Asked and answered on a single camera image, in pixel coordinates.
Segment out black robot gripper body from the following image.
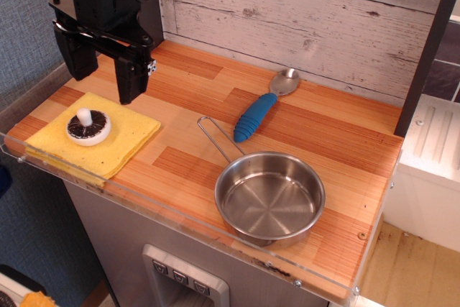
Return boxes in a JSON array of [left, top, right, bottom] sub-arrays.
[[48, 0, 157, 78]]

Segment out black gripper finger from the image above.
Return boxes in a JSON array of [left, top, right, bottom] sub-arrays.
[[54, 23, 98, 81], [114, 58, 148, 105]]

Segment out blue handled metal spoon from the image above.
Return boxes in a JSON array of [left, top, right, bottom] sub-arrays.
[[234, 68, 300, 142]]

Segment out yellow folded cloth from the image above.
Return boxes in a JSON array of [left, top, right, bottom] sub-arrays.
[[26, 93, 160, 186]]

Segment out toy mushroom black white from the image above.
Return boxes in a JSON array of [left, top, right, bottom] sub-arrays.
[[66, 108, 111, 147]]

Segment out clear acrylic edge guard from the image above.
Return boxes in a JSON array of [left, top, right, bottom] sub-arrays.
[[0, 132, 403, 301]]

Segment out grey toy fridge cabinet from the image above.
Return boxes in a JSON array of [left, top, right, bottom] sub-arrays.
[[65, 183, 328, 306]]

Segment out small steel pan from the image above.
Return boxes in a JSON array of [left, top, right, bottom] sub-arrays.
[[197, 116, 326, 249]]

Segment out silver dispenser panel with buttons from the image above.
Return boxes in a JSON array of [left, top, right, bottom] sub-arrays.
[[142, 244, 230, 306]]

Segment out orange object bottom left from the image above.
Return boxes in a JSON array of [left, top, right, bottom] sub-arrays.
[[19, 292, 56, 307]]

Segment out dark right upright post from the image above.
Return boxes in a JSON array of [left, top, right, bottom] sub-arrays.
[[394, 0, 456, 137]]

